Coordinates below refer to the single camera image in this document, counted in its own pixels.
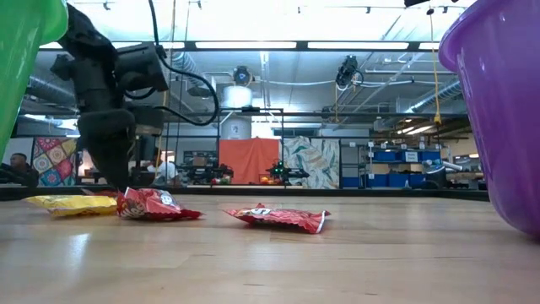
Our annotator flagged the black aluminium table frame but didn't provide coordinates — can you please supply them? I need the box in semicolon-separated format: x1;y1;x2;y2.
0;184;491;202

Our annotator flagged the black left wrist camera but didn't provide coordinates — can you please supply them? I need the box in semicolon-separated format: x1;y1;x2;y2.
114;41;170;93

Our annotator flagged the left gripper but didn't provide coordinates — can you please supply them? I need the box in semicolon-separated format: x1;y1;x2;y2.
49;52;138;192

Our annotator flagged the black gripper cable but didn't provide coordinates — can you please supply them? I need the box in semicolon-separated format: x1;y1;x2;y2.
147;0;221;128

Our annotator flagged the black round ceiling device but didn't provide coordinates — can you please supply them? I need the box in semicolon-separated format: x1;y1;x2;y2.
232;65;254;88

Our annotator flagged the purple plastic bucket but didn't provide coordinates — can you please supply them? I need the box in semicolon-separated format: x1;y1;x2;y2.
438;0;540;238

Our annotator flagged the background robot with green lights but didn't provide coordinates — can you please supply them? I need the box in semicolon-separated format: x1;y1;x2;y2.
264;159;311;186

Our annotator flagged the orange cloth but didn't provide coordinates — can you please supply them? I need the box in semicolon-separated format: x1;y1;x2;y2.
218;137;281;186

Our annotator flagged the colourful patterned cloth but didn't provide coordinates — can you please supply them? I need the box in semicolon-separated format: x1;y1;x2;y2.
31;136;79;187

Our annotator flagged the yellow hanging cable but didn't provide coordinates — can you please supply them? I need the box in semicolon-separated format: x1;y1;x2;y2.
428;8;444;128

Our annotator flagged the leaf patterned panel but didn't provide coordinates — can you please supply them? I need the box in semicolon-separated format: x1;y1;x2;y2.
281;136;341;190

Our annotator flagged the shelf with blue bins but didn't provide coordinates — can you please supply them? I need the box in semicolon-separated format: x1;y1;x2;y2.
340;142;445;189

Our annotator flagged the plain yellow candy bag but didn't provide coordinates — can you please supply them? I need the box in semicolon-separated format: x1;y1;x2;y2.
24;193;119;218

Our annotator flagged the person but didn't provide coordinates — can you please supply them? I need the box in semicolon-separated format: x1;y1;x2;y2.
0;152;40;187
145;145;181;187

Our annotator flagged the white tank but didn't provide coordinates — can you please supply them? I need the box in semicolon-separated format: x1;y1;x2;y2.
219;84;255;141

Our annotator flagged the black overhead camera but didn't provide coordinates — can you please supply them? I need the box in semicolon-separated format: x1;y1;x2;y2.
334;54;360;89

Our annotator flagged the green plastic bucket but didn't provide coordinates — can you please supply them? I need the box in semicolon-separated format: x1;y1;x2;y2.
0;0;69;161

